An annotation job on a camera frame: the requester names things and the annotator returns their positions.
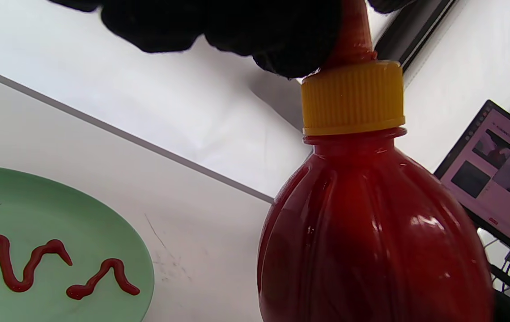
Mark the person's left hand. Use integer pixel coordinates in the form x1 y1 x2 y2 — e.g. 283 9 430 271
47 0 343 79

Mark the black computer monitor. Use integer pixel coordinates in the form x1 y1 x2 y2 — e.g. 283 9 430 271
434 99 510 270

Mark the black window frame post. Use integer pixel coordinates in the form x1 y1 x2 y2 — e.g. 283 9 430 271
374 0 458 73

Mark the green plate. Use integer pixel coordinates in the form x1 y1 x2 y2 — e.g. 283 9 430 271
0 163 155 322

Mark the red ketchup pattern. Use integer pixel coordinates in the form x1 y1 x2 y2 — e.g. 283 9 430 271
0 233 141 301

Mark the red ketchup bottle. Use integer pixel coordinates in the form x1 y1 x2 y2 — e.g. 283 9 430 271
257 60 495 322

